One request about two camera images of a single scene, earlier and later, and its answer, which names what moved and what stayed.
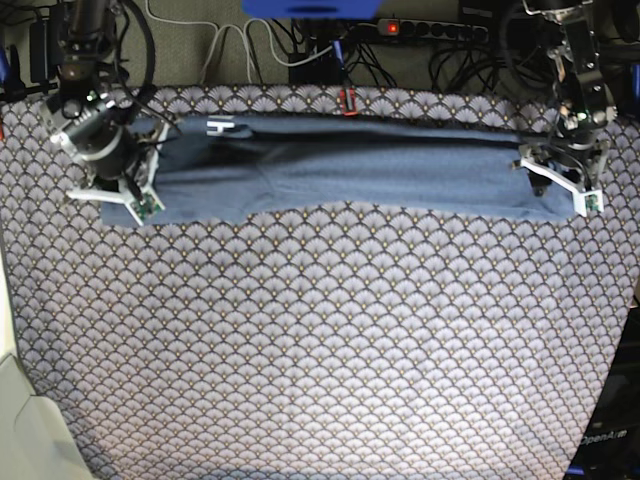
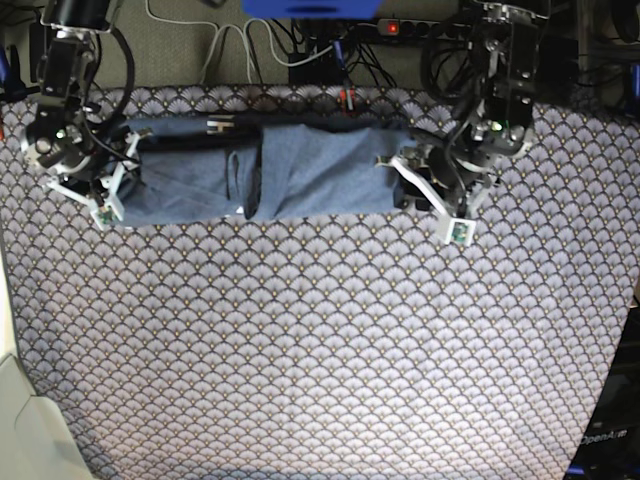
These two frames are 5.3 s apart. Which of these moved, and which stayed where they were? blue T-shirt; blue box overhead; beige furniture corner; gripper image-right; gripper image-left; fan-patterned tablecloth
Moved: blue T-shirt; gripper image-left; gripper image-right
Stayed: beige furniture corner; blue box overhead; fan-patterned tablecloth
